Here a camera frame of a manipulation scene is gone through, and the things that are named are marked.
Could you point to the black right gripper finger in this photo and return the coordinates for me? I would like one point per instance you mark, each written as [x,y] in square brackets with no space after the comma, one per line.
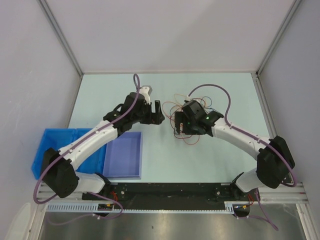
[178,122]
[183,136]

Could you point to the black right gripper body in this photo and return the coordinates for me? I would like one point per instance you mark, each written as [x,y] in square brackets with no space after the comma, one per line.
[189,124]

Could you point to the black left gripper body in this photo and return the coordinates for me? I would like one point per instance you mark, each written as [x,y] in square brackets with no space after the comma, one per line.
[146,118]

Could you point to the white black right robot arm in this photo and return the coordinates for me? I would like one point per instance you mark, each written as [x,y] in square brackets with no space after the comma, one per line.
[272,155]

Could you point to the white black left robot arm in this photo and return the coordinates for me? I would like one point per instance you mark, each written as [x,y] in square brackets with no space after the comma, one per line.
[59,167]

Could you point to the purple plastic bin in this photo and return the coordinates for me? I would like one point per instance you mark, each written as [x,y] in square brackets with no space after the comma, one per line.
[123,157]

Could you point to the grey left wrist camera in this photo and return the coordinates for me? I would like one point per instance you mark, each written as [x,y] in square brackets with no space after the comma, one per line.
[145,90]

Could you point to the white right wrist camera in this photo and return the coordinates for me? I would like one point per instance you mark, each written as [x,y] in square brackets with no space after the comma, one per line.
[188,99]

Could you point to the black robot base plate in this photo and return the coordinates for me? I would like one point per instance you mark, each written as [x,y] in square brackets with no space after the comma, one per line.
[176,194]

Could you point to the grey slotted cable duct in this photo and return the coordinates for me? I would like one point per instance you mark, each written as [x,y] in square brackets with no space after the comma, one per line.
[101,207]

